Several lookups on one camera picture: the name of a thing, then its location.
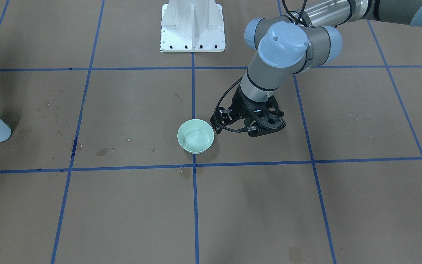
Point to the pale green ceramic bowl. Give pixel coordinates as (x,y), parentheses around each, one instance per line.
(195,136)

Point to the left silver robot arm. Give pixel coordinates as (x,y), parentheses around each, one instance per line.
(290,44)

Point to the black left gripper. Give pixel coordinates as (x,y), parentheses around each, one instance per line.
(239,103)

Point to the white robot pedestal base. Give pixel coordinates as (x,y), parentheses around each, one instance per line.
(192,26)

